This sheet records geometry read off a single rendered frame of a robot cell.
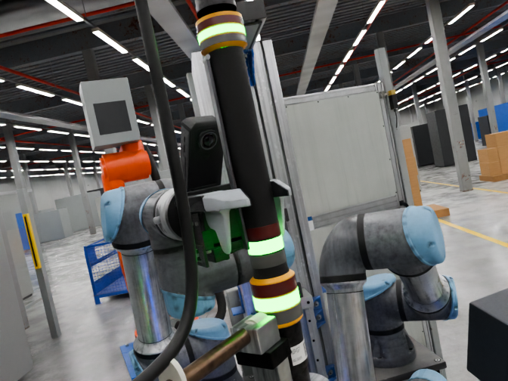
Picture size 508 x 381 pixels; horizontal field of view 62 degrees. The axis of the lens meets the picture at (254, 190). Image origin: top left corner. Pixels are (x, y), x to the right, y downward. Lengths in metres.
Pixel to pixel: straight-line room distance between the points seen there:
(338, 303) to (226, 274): 0.31
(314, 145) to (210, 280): 1.85
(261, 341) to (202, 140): 0.22
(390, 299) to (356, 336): 0.37
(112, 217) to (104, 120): 3.38
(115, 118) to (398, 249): 3.73
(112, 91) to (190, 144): 3.93
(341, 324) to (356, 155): 1.75
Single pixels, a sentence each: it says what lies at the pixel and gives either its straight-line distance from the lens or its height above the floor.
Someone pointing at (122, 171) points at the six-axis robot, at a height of 1.88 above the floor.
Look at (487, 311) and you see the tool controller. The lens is 1.08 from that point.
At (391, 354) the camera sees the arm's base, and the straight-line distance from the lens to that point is 1.30.
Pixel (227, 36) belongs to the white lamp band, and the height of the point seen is 1.77.
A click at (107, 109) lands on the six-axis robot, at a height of 2.48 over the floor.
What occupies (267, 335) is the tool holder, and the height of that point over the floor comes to 1.51.
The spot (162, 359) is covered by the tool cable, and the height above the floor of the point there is 1.54.
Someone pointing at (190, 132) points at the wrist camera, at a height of 1.70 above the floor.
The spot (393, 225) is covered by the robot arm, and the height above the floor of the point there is 1.49.
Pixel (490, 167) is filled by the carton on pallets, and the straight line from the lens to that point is 12.80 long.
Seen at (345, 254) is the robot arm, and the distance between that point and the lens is 0.86.
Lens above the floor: 1.65
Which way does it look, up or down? 3 degrees down
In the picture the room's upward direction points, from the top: 12 degrees counter-clockwise
